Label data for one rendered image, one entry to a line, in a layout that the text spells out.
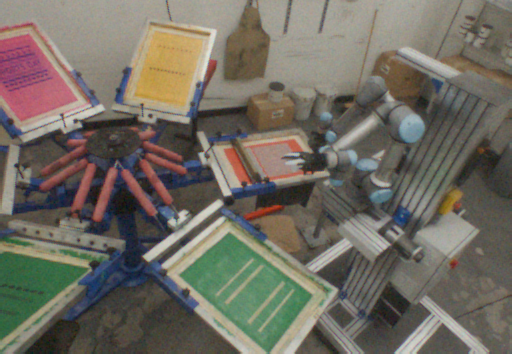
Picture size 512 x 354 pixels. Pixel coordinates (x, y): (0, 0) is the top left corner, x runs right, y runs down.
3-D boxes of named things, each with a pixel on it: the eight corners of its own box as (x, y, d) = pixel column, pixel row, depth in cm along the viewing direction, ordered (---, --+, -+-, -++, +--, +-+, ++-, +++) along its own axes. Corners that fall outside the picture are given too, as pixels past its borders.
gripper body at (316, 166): (302, 175, 170) (326, 173, 174) (305, 160, 166) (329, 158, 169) (296, 166, 177) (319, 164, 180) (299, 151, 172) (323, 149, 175)
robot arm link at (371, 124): (391, 87, 180) (312, 149, 194) (403, 99, 172) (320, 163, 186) (400, 100, 188) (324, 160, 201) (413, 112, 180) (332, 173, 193)
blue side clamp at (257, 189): (272, 187, 260) (273, 179, 255) (275, 191, 256) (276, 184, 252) (231, 194, 249) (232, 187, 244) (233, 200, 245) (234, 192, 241)
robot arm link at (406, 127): (376, 186, 210) (413, 103, 176) (389, 205, 199) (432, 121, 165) (357, 188, 207) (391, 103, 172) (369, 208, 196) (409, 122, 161)
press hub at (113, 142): (154, 245, 321) (143, 113, 236) (163, 284, 295) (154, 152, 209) (106, 256, 307) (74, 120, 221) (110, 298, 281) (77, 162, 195)
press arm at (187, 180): (288, 163, 294) (289, 157, 290) (291, 168, 290) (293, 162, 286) (122, 192, 249) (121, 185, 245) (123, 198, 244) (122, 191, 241)
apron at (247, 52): (263, 75, 471) (276, -13, 404) (265, 78, 466) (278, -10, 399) (223, 78, 451) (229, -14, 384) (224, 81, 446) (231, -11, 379)
